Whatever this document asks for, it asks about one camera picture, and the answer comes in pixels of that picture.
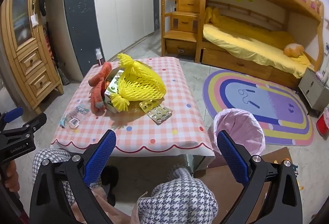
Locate yellow bedsheet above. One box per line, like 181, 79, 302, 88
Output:
203, 7, 315, 79

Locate clear spray bottle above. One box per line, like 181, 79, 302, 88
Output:
95, 48, 105, 66

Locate clear plastic bag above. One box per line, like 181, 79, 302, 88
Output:
60, 104, 90, 133

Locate orange plush pillow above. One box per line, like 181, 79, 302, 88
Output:
283, 43, 304, 57

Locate bin with pink bag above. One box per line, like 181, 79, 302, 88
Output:
213, 108, 266, 158

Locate person's left hand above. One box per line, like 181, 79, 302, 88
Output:
4, 161, 20, 192

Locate wooden cabinet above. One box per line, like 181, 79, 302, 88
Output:
0, 0, 64, 114

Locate table with checkered tablecloth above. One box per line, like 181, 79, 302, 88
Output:
51, 57, 216, 158

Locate rainbow rug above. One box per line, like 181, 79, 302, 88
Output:
203, 69, 314, 147

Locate yellow foam fruit net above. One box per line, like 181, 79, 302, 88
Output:
109, 53, 167, 112

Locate wooden stair drawers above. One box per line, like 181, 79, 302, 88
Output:
161, 0, 207, 63

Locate person's right leg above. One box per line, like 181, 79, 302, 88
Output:
130, 166, 219, 224

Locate silver blister pack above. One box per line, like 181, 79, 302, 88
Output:
147, 104, 173, 125

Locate red container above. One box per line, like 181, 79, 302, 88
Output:
316, 107, 329, 140

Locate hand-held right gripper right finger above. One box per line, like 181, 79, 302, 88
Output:
217, 130, 304, 224

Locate white and grey wardrobe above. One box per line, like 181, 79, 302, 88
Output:
63, 0, 156, 81

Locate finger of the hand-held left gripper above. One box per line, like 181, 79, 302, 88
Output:
0, 112, 47, 141
0, 107, 24, 125

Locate green printed carton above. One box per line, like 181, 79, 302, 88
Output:
104, 70, 129, 114

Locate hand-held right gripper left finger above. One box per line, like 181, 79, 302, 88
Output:
29, 129, 117, 224

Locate black slipper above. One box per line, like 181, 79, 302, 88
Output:
101, 165, 120, 206

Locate row of books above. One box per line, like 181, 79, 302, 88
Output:
44, 26, 70, 86

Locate grey nightstand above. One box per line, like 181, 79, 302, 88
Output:
298, 68, 329, 114

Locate gold blister pack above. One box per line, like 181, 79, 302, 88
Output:
139, 101, 161, 111

